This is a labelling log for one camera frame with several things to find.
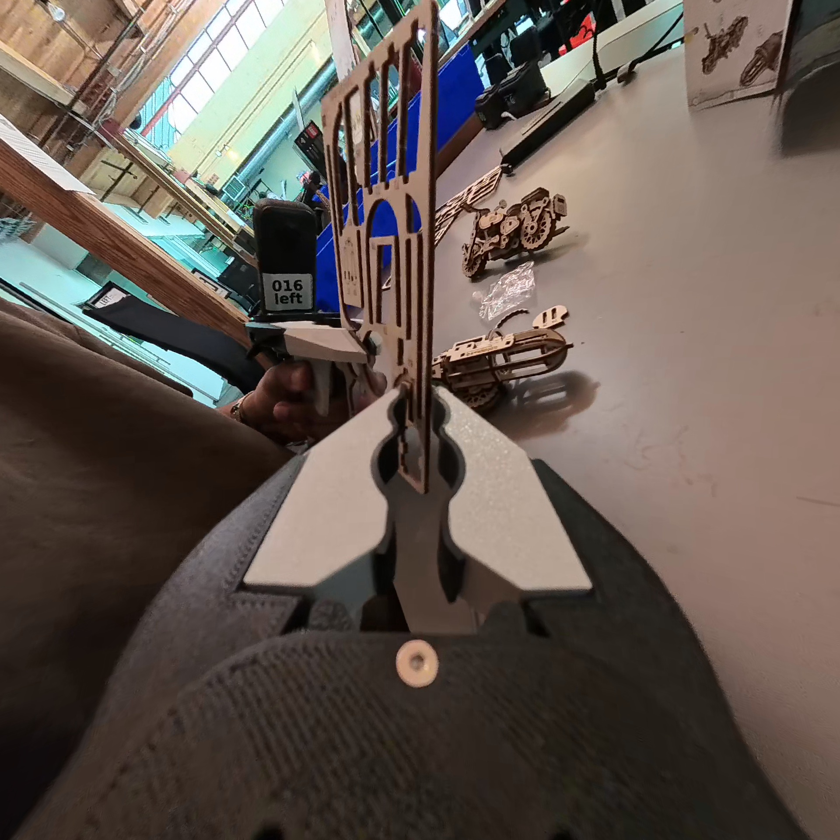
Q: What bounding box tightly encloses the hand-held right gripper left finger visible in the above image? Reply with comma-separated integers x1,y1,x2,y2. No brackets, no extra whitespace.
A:
243,384,421,622

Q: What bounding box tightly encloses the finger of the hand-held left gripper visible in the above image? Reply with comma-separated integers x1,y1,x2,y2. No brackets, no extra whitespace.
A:
282,325,370,417
354,330,389,398

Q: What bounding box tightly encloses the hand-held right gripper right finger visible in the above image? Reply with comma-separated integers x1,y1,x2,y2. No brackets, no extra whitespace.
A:
430,386,593,626

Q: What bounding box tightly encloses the wooden parts sheet with slots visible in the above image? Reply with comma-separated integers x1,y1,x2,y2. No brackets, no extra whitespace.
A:
320,0,441,494

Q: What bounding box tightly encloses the grey desk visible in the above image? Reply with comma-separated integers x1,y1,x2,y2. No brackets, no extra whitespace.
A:
394,39,840,840

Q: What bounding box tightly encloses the person's left hand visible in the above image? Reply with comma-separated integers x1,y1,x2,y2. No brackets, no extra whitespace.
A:
251,361,389,446

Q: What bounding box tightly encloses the black printed box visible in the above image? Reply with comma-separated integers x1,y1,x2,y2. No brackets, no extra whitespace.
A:
293,121,329,179

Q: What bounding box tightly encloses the blue storage bin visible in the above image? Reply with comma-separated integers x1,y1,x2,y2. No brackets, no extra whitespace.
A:
315,112,434,290
436,41,488,173

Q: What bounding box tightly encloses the wooden sidecar model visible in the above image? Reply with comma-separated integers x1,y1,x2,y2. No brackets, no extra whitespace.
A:
430,326,572,414

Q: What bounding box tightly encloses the crumpled clear plastic bag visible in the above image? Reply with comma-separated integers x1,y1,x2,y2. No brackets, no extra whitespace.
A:
478,261,537,322

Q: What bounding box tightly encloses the wooden beam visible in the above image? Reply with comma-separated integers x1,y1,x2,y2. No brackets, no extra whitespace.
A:
0,131,253,342

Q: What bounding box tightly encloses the wooden motorcycle model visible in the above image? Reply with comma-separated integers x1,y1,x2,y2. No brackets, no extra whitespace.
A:
459,187,571,282

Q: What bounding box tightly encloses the white standing poster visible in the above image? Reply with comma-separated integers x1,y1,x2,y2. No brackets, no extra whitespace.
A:
328,0,358,73

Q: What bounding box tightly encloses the white paper notice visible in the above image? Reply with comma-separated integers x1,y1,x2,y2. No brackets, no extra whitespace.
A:
0,115,96,194

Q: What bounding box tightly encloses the black equipment box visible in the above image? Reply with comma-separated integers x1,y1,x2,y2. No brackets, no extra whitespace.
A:
474,62,552,131

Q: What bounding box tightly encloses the white table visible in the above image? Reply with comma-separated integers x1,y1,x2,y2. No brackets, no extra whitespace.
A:
541,0,686,99

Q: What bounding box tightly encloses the white printed model box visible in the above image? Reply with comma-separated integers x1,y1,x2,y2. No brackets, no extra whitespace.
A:
682,0,840,155

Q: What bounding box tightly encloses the black cable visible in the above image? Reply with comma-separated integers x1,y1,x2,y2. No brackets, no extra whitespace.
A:
587,0,651,86

